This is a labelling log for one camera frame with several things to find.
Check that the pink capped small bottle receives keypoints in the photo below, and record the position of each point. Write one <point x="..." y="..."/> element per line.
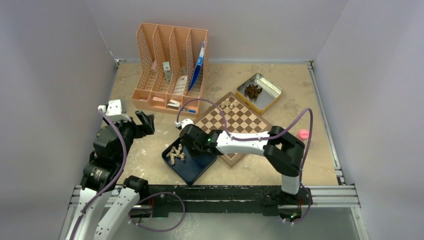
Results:
<point x="303" y="135"/>

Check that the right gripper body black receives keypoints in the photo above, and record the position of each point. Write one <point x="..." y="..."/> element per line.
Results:
<point x="195" y="147"/>

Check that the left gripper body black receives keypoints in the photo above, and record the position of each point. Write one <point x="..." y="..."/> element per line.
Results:
<point x="129" y="130"/>

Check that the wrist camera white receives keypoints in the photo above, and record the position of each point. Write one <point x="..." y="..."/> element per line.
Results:
<point x="115" y="110"/>
<point x="181" y="124"/>

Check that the yellow metal tin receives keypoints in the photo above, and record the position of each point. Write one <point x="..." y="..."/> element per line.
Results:
<point x="270" y="95"/>

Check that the green white small box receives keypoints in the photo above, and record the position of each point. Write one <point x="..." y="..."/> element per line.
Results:
<point x="167" y="71"/>

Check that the white labelled tube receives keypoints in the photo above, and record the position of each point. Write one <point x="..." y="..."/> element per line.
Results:
<point x="180" y="85"/>

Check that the pile of light chess pieces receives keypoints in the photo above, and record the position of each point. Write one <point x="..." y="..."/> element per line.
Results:
<point x="176" y="152"/>

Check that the dark blue tray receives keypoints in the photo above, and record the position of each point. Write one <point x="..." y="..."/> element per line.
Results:
<point x="192" y="168"/>

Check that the wooden chess board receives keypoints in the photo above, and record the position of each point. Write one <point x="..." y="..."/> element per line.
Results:
<point x="240" y="117"/>

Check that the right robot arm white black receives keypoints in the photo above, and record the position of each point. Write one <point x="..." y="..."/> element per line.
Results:
<point x="282" y="150"/>

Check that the white stapler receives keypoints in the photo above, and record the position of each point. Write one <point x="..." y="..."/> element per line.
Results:
<point x="173" y="104"/>

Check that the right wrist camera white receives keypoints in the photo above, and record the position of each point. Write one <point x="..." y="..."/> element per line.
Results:
<point x="181" y="124"/>

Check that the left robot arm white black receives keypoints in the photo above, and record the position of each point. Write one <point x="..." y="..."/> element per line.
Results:
<point x="105" y="166"/>

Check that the blue folder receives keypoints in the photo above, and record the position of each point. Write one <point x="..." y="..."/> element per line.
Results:
<point x="198" y="66"/>

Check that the pile of dark chess pieces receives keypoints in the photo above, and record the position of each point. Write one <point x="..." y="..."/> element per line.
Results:
<point x="252" y="91"/>

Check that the pink eraser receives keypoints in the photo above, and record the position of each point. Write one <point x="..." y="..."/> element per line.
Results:
<point x="158" y="99"/>

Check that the pink plastic desk organizer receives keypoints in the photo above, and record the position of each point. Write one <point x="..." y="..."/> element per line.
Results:
<point x="180" y="46"/>

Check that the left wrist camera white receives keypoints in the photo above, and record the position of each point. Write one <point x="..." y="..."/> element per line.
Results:
<point x="115" y="110"/>

